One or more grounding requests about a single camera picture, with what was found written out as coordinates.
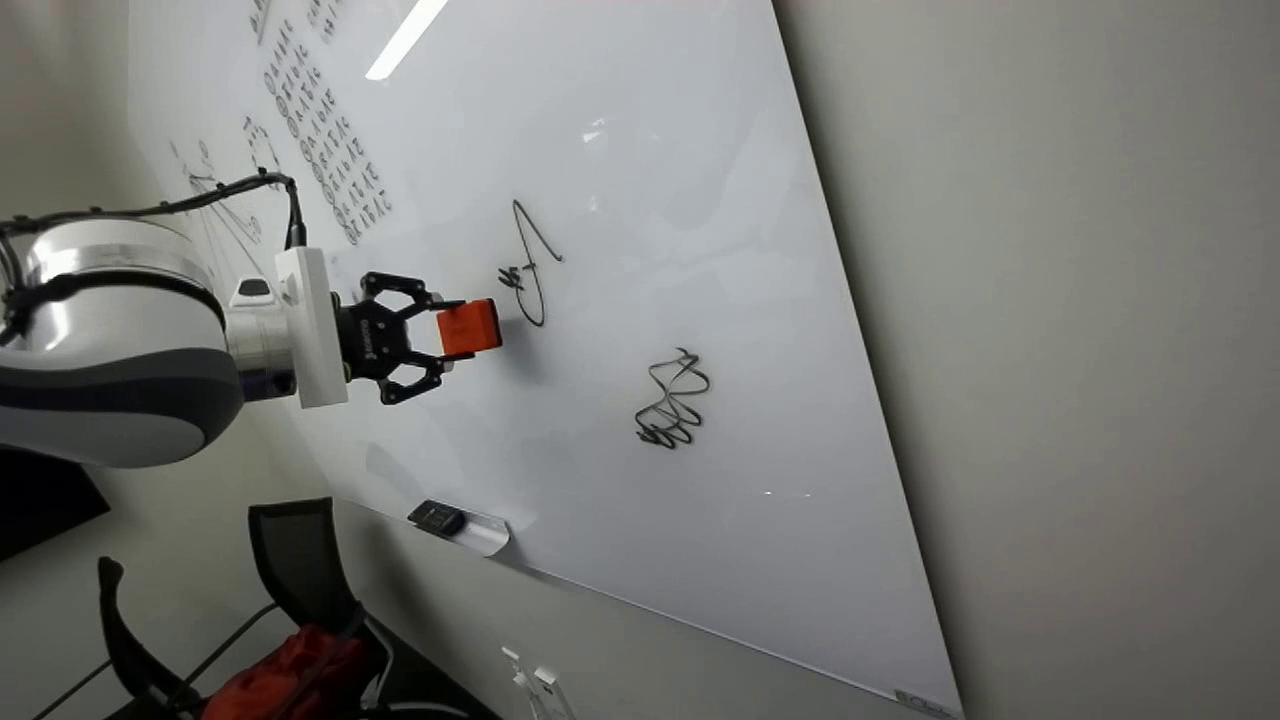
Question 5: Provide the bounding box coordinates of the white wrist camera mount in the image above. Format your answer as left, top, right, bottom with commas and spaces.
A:
269, 245, 356, 412

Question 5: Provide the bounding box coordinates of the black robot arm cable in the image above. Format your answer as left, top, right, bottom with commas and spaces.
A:
0, 168, 312, 259

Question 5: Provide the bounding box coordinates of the black office chair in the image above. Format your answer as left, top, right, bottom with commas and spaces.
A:
93, 495, 390, 720

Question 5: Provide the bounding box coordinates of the white glass whiteboard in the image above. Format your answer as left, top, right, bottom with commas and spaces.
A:
51, 0, 968, 720

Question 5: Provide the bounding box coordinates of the red bag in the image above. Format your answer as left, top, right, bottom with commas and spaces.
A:
194, 624, 374, 720

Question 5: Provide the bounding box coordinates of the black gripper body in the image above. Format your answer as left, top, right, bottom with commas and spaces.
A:
330, 292, 409, 387

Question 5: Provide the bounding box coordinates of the orange board duster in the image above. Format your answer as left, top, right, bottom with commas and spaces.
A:
435, 296, 508, 363

